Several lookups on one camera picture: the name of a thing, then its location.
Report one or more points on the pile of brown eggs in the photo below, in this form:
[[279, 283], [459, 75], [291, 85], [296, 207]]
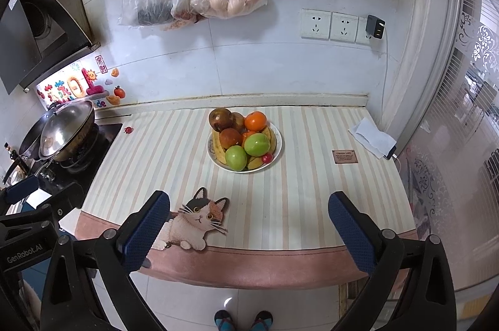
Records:
[[230, 0]]

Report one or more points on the small green apple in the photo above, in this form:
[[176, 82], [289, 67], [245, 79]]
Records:
[[236, 158]]

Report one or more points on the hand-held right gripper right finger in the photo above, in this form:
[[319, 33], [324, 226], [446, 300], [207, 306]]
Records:
[[351, 233]]

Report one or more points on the patterned frosted glass door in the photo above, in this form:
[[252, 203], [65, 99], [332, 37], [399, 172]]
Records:
[[448, 159]]

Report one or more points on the small bag of reddish food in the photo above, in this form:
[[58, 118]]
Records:
[[181, 21]]

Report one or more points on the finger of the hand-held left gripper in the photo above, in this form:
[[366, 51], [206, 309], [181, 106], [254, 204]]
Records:
[[66, 198], [21, 189]]

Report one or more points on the brown mat label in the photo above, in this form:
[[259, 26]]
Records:
[[345, 156]]

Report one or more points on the large green apple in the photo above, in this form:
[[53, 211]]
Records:
[[257, 144]]

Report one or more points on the black range hood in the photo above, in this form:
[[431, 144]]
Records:
[[23, 35]]

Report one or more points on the steel wok lid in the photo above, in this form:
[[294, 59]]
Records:
[[64, 128]]

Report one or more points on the person's foot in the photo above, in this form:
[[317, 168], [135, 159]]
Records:
[[225, 320], [262, 321]]

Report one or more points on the white plate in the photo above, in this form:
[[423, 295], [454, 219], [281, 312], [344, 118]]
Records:
[[211, 153]]

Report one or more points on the dark sauce bottle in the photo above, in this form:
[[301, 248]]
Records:
[[8, 153]]

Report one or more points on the brown round fruit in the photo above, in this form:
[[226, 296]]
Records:
[[220, 119]]

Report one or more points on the striped table mat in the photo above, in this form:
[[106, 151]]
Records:
[[304, 198]]

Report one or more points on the person's left forearm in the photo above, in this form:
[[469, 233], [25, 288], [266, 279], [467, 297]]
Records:
[[29, 300]]

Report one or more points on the dark dried food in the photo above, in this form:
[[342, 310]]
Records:
[[154, 13]]

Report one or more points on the person's left foot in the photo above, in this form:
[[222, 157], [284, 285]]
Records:
[[225, 320]]

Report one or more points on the dark red fruit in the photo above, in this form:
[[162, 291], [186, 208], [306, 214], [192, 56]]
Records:
[[230, 138]]

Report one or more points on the colourful wall stickers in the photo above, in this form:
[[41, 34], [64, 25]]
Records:
[[74, 85]]

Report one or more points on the steel wok with lid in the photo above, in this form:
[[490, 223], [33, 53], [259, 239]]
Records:
[[80, 148]]

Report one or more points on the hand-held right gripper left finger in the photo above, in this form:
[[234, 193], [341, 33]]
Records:
[[144, 229]]

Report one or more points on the black charger plug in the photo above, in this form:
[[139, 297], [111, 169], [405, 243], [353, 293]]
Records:
[[375, 26]]

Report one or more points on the person's right foot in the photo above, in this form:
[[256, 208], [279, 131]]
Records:
[[262, 321]]

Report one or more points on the black phone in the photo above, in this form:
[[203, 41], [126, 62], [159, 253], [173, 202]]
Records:
[[391, 153]]

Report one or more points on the orange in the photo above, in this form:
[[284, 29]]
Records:
[[255, 121], [247, 136]]

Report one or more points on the white door frame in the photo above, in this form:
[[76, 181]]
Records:
[[421, 42]]

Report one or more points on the folded white cloth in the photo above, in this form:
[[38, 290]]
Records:
[[370, 134]]

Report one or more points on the black gas stove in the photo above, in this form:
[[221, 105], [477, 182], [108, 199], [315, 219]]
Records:
[[109, 132]]

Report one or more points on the yellow banana with sticker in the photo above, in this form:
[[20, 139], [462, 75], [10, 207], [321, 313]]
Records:
[[219, 153]]

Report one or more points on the white wall socket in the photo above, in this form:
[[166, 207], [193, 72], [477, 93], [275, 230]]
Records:
[[344, 27], [361, 37], [315, 24]]

